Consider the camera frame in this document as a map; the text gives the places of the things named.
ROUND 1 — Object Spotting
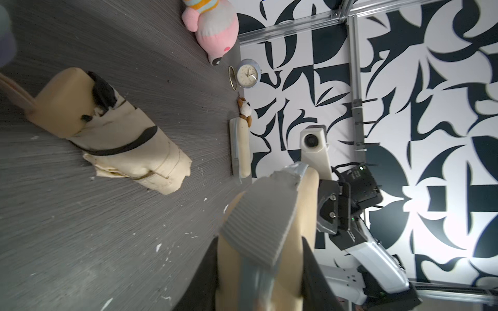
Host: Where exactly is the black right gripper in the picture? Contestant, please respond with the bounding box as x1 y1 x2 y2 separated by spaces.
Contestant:
317 165 383 251

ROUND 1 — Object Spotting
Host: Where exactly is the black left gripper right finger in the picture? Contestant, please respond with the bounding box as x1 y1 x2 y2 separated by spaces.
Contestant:
302 237 344 311

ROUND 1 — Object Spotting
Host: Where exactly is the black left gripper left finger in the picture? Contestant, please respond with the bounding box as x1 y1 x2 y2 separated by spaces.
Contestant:
173 237 219 311

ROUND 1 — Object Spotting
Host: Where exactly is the beige umbrella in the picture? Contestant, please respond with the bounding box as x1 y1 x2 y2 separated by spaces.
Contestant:
1 67 192 195

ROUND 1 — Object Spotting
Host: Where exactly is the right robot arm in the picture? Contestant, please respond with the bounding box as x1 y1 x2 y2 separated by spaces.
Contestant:
317 163 422 310

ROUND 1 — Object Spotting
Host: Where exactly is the brown white plush toy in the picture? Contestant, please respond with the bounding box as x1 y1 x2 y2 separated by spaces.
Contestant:
237 97 252 128

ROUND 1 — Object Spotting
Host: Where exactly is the blue alarm clock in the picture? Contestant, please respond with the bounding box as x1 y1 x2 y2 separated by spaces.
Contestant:
228 58 262 91

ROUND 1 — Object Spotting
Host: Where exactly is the pink plush toy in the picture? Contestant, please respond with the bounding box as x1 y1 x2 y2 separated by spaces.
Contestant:
182 0 239 66

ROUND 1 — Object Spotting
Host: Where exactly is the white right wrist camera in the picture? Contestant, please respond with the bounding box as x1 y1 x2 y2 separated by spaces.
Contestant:
300 124 333 180

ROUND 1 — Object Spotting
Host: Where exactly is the wall hook rack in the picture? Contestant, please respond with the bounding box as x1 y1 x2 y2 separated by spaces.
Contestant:
351 99 380 154

